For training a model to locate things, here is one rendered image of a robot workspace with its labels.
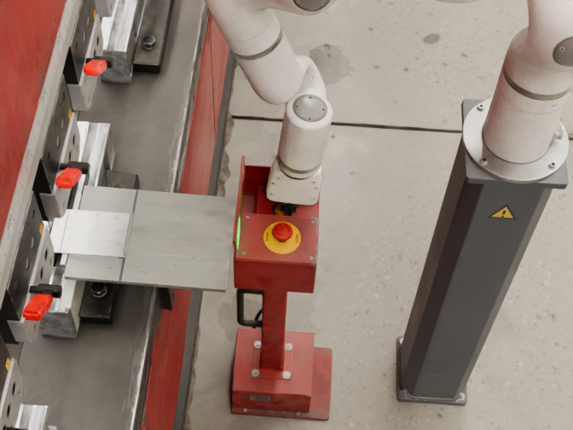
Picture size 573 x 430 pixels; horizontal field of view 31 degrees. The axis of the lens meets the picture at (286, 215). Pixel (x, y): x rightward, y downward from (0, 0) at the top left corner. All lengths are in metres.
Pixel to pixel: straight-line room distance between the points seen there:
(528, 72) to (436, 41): 1.74
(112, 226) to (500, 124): 0.68
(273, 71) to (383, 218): 1.34
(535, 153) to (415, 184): 1.22
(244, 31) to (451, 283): 0.80
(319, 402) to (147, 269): 1.06
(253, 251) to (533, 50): 0.69
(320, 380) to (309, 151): 0.98
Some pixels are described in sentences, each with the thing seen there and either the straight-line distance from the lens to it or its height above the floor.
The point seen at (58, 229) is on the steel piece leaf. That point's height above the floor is 1.00.
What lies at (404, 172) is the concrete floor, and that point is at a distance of 3.03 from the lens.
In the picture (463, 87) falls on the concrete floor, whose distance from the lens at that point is 3.27.
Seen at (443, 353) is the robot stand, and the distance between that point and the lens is 2.43.
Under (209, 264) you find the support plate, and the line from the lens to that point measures 1.67.
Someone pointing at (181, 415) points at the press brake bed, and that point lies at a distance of 2.59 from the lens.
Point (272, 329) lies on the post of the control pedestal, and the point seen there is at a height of 0.35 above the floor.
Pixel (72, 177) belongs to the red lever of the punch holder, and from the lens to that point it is 1.41.
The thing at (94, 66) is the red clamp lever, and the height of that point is 1.32.
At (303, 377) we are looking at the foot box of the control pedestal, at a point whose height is 0.12.
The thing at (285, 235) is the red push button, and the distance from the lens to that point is 1.93.
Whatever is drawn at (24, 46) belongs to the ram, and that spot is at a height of 1.51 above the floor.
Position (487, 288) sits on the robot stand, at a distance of 2.16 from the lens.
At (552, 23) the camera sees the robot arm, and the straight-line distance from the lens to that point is 1.51.
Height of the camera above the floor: 2.45
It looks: 57 degrees down
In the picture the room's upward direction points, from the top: 3 degrees clockwise
